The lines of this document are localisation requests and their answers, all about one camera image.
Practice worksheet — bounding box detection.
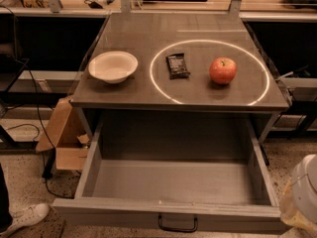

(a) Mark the grey top drawer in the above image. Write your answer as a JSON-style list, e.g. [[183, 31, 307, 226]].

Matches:
[[53, 110, 287, 234]]

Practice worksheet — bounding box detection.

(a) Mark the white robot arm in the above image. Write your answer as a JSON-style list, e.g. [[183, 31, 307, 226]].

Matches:
[[291, 155, 317, 224]]

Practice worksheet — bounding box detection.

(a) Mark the black snack bar wrapper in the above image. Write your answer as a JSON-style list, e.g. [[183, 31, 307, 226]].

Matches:
[[165, 53, 190, 79]]

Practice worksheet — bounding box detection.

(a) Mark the white bowl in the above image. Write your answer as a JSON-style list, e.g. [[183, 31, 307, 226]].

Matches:
[[88, 51, 139, 84]]

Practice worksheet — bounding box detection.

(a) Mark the red apple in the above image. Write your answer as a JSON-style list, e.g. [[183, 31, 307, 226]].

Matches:
[[209, 58, 237, 85]]

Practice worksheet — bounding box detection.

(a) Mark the brown cardboard box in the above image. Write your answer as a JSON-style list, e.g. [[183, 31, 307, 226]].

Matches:
[[36, 97, 90, 171]]

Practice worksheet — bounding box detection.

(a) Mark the white sneaker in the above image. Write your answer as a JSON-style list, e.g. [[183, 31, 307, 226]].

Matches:
[[0, 203, 51, 238]]

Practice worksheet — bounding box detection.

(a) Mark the dark trouser leg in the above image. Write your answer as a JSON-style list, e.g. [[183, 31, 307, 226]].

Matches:
[[0, 165, 13, 232]]

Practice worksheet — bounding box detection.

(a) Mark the black top drawer handle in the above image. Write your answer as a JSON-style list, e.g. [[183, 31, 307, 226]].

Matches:
[[158, 214, 198, 233]]

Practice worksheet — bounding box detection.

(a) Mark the black floor cable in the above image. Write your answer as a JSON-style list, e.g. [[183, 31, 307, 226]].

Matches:
[[0, 58, 77, 200]]

